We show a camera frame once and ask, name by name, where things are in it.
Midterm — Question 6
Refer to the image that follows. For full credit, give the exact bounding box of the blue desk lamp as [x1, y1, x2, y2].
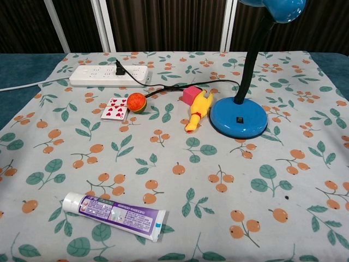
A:
[209, 0, 308, 139]

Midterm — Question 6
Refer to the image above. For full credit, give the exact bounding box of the floral fruit print tablecloth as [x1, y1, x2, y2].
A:
[0, 50, 349, 262]

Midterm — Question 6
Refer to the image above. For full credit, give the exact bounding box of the yellow rubber chicken toy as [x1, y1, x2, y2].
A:
[184, 90, 215, 134]

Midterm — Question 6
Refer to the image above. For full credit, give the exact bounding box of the pink foam cube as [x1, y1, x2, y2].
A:
[182, 86, 202, 106]

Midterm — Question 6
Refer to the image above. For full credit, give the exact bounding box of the orange felt ball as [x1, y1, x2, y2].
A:
[127, 92, 148, 114]

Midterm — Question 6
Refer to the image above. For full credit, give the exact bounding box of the deck of playing cards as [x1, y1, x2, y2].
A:
[100, 97, 130, 122]

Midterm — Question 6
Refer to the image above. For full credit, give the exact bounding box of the white power strip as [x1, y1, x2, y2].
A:
[69, 64, 152, 88]

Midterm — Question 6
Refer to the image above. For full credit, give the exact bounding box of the purple white toothpaste tube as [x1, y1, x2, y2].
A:
[62, 192, 167, 243]

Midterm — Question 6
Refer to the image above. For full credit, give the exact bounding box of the dark brown curtain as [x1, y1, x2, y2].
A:
[0, 0, 349, 54]

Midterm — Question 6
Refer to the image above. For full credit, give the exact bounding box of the black plug and cable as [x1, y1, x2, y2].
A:
[115, 59, 242, 99]

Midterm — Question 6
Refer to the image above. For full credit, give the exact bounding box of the white metal frame post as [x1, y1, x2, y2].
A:
[218, 0, 238, 52]
[91, 0, 118, 53]
[43, 0, 71, 54]

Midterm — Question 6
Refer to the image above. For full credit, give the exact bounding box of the white power strip cable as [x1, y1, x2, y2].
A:
[0, 78, 71, 93]

